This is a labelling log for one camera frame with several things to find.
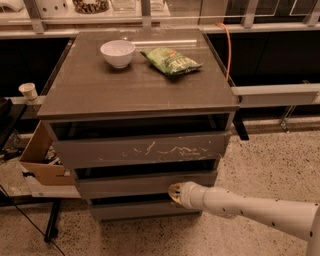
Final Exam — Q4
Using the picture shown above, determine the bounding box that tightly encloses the black table leg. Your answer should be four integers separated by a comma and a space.
44, 199, 61, 243

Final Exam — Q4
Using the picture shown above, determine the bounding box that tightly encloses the white perforated container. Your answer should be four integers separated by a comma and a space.
35, 0, 68, 17

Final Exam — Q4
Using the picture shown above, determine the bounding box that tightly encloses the grey drawer cabinet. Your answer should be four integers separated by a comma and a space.
38, 29, 239, 210

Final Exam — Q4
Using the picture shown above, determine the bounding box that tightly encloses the grey drawer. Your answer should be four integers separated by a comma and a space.
90, 200, 197, 220
76, 171, 217, 199
53, 132, 231, 169

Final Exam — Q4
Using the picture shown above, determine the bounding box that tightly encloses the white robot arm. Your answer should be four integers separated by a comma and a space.
168, 182, 320, 256

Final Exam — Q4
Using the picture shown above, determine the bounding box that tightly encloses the green chip bag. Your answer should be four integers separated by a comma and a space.
141, 47, 202, 76

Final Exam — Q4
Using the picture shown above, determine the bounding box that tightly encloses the white ceramic bowl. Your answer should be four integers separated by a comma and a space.
100, 40, 136, 68

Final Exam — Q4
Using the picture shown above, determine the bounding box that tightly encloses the grey top drawer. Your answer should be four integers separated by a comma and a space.
53, 132, 231, 169

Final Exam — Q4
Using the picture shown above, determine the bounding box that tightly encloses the black cable on floor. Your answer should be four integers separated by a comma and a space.
0, 185, 66, 256

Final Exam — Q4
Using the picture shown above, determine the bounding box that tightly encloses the grey bottom drawer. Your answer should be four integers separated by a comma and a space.
90, 200, 197, 220

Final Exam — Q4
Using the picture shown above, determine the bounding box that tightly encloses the white paper cup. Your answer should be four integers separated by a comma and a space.
18, 83, 38, 101

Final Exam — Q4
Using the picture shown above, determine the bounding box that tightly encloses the orange cable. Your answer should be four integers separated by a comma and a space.
214, 22, 233, 82

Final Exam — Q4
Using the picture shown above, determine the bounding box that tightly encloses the cardboard box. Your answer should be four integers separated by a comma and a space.
20, 122, 74, 186

